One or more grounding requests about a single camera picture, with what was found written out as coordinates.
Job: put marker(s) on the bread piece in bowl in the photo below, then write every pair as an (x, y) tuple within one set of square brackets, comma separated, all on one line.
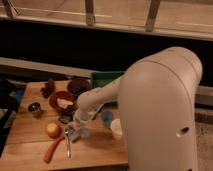
[(64, 103)]

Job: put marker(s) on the blue plastic cup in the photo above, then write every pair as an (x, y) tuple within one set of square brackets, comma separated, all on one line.
[(106, 117)]

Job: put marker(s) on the small metal cup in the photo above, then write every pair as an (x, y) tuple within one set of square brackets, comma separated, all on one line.
[(35, 109)]

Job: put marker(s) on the dark grape bunch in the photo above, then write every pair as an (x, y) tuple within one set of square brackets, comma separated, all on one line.
[(48, 88)]

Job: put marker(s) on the yellow-red apple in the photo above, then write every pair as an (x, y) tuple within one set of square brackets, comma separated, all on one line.
[(53, 130)]

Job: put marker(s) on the dark red plate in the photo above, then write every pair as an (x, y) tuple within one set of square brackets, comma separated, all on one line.
[(77, 86)]

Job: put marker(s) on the orange carrot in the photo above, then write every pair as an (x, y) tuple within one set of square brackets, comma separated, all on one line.
[(49, 153)]

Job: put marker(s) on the small dark toy object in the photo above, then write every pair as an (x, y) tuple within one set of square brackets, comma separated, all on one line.
[(65, 119)]

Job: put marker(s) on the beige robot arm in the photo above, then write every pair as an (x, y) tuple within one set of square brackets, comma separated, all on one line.
[(156, 101)]

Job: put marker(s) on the silver fork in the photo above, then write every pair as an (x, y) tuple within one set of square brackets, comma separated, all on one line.
[(68, 143)]

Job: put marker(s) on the black chair at left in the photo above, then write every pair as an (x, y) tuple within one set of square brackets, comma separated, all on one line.
[(6, 102)]

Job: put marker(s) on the red bowl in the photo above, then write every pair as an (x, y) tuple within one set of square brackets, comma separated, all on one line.
[(62, 95)]

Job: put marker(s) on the green plastic bin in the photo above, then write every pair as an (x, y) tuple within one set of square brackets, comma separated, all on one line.
[(100, 79)]

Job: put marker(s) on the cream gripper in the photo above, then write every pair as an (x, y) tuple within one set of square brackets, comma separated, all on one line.
[(74, 126)]

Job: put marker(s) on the blue-grey towel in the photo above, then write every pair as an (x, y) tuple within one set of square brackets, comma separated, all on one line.
[(75, 135)]

